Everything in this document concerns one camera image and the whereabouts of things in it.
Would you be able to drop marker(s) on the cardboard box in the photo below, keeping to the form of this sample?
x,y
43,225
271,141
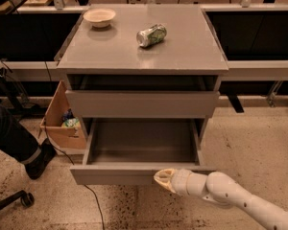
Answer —
x,y
63,137

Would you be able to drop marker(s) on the green snack bag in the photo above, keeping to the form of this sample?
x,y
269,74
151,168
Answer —
x,y
74,122

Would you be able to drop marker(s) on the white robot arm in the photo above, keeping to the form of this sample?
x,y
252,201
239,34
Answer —
x,y
220,189

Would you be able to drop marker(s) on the grey top drawer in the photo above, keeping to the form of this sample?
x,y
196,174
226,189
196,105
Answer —
x,y
129,96

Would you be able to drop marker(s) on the black office chair base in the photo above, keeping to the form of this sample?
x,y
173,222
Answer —
x,y
26,199

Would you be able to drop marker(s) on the crushed green soda can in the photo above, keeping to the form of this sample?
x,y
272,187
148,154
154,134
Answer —
x,y
151,36

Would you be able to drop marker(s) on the black shoe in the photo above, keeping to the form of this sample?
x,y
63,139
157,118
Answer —
x,y
45,154

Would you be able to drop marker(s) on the white ceramic bowl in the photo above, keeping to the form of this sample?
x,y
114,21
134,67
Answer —
x,y
99,18

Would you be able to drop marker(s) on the grey drawer cabinet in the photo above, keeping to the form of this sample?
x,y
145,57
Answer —
x,y
189,49

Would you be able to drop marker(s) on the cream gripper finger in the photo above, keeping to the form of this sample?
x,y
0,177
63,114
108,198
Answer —
x,y
164,174
166,184

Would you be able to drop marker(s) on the black tripod stand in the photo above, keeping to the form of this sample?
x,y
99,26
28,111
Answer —
x,y
15,91

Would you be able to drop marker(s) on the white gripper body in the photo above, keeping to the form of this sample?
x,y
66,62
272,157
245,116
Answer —
x,y
182,181

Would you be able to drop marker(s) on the grey drawer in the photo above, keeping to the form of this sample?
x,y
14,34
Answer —
x,y
129,96
132,151

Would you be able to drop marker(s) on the long metal workbench frame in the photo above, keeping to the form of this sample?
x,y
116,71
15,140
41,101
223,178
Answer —
x,y
31,43

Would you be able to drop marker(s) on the person's dark trouser leg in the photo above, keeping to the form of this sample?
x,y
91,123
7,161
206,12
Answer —
x,y
15,140

